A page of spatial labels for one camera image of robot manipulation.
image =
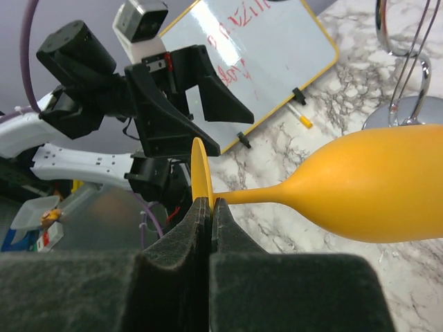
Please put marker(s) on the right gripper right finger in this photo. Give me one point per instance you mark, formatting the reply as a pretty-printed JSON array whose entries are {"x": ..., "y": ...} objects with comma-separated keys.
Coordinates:
[{"x": 253, "y": 290}]

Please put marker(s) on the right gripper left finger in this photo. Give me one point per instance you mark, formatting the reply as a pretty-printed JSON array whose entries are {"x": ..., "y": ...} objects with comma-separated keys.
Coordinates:
[{"x": 162, "y": 288}]

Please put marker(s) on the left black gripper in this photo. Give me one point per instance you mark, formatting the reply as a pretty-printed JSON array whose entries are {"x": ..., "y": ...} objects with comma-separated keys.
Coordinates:
[{"x": 153, "y": 93}]

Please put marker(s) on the yellow wine glass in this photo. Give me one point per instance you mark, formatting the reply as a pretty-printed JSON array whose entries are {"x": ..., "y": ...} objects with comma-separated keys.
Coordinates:
[{"x": 380, "y": 185}]

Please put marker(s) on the chrome wine glass rack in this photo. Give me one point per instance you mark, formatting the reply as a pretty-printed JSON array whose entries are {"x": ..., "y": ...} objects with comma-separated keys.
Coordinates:
[{"x": 421, "y": 109}]

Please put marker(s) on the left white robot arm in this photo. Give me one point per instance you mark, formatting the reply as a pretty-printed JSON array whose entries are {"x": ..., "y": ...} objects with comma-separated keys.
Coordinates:
[{"x": 73, "y": 54}]

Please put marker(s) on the yellow framed whiteboard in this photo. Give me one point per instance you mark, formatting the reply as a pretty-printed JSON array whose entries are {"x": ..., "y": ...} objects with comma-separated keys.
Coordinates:
[{"x": 261, "y": 50}]

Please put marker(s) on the clear plastic bin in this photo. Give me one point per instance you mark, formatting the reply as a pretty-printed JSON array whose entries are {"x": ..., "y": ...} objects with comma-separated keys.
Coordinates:
[{"x": 30, "y": 213}]

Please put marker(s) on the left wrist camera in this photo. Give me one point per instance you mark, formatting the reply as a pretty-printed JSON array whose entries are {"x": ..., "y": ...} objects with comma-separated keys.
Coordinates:
[{"x": 137, "y": 25}]

